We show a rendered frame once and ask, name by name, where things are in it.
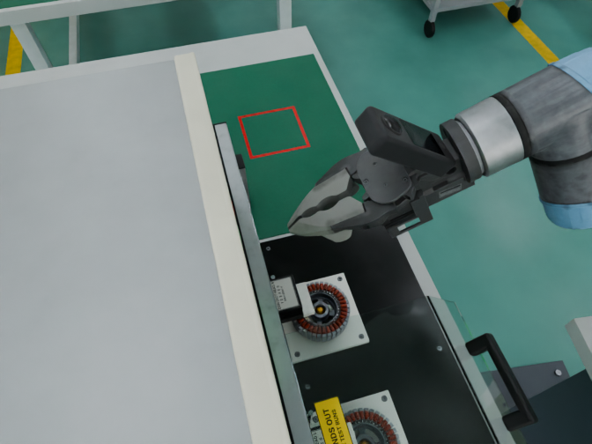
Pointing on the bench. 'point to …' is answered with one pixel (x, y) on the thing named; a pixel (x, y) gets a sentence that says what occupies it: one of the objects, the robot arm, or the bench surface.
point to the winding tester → (125, 269)
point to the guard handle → (514, 420)
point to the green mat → (280, 132)
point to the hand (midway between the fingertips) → (296, 221)
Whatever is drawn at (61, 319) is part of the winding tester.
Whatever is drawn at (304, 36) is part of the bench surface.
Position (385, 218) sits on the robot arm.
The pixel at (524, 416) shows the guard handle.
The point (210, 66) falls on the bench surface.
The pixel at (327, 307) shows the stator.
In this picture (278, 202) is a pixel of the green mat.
